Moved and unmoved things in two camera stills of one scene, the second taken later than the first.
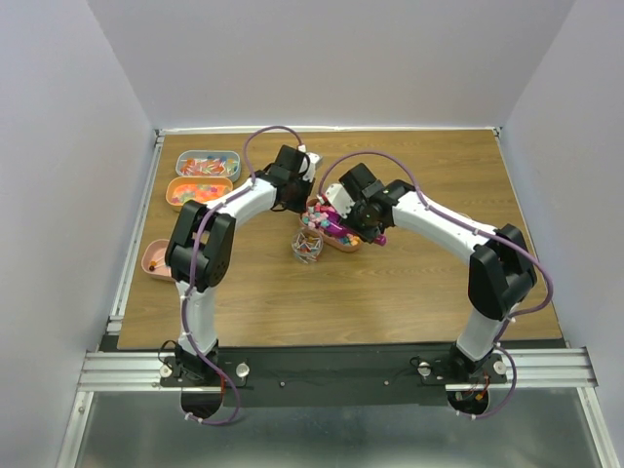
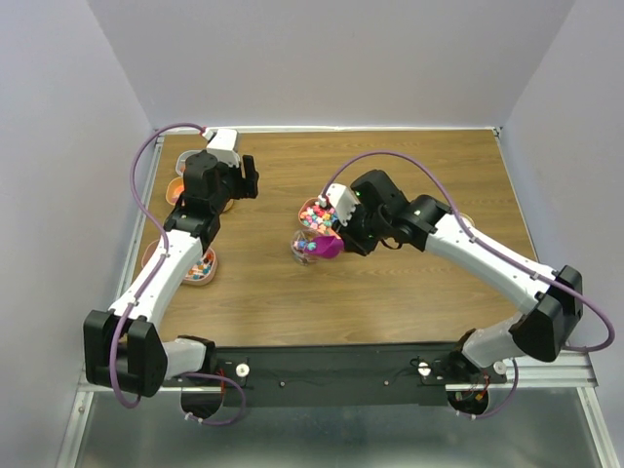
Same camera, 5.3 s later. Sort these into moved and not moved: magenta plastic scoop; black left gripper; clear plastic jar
Moved: black left gripper; magenta plastic scoop
Not moved: clear plastic jar
